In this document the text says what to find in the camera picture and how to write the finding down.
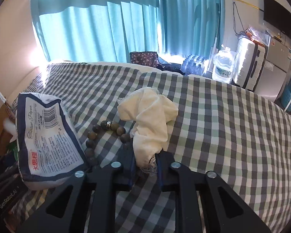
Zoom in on green snack packet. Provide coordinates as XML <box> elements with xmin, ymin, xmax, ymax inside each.
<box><xmin>6</xmin><ymin>138</ymin><xmax>18</xmax><ymax>158</ymax></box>

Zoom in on wide teal window curtain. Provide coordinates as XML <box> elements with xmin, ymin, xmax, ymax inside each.
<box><xmin>30</xmin><ymin>0</ymin><xmax>160</xmax><ymax>62</ymax></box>

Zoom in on black wall cable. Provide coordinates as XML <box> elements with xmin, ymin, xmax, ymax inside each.
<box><xmin>233</xmin><ymin>2</ymin><xmax>245</xmax><ymax>39</ymax></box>

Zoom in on blue white tissue pack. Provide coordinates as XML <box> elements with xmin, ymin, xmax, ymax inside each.
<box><xmin>16</xmin><ymin>92</ymin><xmax>89</xmax><ymax>191</ymax></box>

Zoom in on brown bead bracelet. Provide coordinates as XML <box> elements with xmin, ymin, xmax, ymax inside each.
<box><xmin>85</xmin><ymin>121</ymin><xmax>131</xmax><ymax>167</ymax></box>

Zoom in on white suitcase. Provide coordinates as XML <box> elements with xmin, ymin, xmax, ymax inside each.
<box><xmin>233</xmin><ymin>37</ymin><xmax>267</xmax><ymax>90</ymax></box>

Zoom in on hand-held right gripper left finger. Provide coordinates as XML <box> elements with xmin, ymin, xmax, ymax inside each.
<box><xmin>16</xmin><ymin>148</ymin><xmax>136</xmax><ymax>233</ymax></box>

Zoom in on dark dotted bag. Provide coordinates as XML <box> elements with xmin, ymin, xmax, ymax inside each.
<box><xmin>129</xmin><ymin>51</ymin><xmax>158</xmax><ymax>68</ymax></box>

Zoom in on clear plastic bag pile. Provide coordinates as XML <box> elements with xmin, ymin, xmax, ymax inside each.
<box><xmin>245</xmin><ymin>27</ymin><xmax>269</xmax><ymax>45</ymax></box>

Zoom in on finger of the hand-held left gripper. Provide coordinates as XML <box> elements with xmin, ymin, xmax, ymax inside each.
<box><xmin>0</xmin><ymin>156</ymin><xmax>18</xmax><ymax>181</ymax></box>

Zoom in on green white checkered blanket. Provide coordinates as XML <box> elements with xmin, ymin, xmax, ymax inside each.
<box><xmin>10</xmin><ymin>62</ymin><xmax>291</xmax><ymax>233</ymax></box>

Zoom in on dark cloth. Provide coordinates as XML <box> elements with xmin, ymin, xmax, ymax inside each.
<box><xmin>158</xmin><ymin>56</ymin><xmax>185</xmax><ymax>74</ymax></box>

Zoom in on pack of water bottles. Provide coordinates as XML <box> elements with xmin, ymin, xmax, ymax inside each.
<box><xmin>181</xmin><ymin>53</ymin><xmax>206</xmax><ymax>76</ymax></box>

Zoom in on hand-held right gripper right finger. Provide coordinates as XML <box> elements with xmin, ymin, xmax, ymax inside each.
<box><xmin>155</xmin><ymin>152</ymin><xmax>272</xmax><ymax>233</ymax></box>

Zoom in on black wall television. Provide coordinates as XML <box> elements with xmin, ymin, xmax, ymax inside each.
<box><xmin>263</xmin><ymin>0</ymin><xmax>291</xmax><ymax>45</ymax></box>

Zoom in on silver mini fridge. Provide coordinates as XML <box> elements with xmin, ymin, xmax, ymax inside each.
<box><xmin>255</xmin><ymin>37</ymin><xmax>291</xmax><ymax>102</ymax></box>

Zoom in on large clear water jug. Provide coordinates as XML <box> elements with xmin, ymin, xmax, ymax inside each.
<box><xmin>212</xmin><ymin>45</ymin><xmax>236</xmax><ymax>84</ymax></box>

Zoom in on cream lace cloth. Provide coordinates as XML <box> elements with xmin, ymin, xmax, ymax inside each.
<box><xmin>117</xmin><ymin>88</ymin><xmax>179</xmax><ymax>175</ymax></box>

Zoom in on narrow teal window curtain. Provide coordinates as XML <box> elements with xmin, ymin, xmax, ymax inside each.
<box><xmin>156</xmin><ymin>0</ymin><xmax>223</xmax><ymax>56</ymax></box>

